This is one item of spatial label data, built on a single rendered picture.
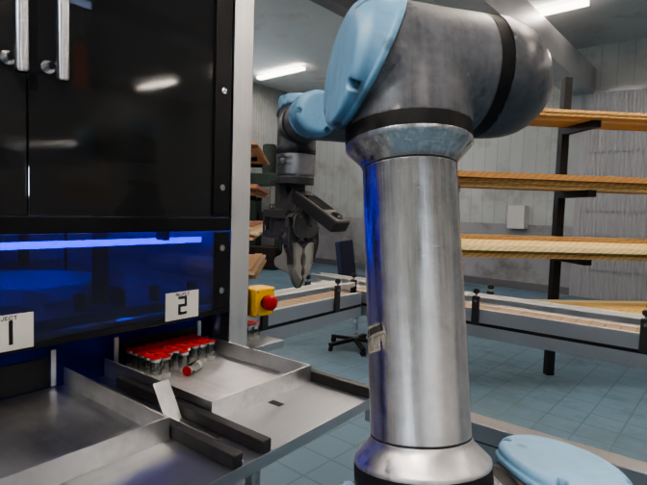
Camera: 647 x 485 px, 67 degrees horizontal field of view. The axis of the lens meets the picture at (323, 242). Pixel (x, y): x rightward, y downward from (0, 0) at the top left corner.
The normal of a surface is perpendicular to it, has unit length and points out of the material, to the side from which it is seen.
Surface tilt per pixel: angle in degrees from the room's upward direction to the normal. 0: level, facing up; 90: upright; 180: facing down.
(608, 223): 90
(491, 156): 90
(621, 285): 90
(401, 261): 82
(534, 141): 90
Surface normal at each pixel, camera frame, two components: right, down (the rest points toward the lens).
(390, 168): -0.52, -0.09
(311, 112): 0.27, 0.07
